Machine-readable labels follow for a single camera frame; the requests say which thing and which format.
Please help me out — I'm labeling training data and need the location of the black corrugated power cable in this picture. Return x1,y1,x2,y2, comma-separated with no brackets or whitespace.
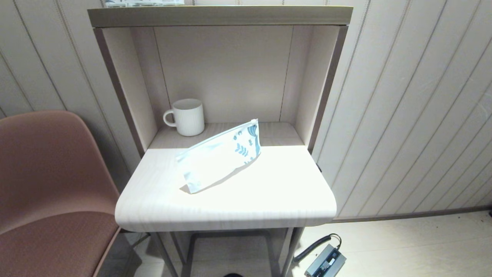
294,233,342,263

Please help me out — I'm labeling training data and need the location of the grey power adapter box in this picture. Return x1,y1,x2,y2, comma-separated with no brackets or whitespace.
304,243,347,277

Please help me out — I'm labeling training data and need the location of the brown upholstered chair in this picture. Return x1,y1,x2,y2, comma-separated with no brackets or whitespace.
0,110,143,277

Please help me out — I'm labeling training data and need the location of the white ribbed ceramic mug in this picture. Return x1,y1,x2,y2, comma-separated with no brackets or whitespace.
163,98,205,137

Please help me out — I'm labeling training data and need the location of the light wooden shelf desk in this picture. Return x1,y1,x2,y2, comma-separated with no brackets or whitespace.
88,5,353,277

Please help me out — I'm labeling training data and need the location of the white floral zip pouch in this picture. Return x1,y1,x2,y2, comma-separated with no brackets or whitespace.
176,118,262,194

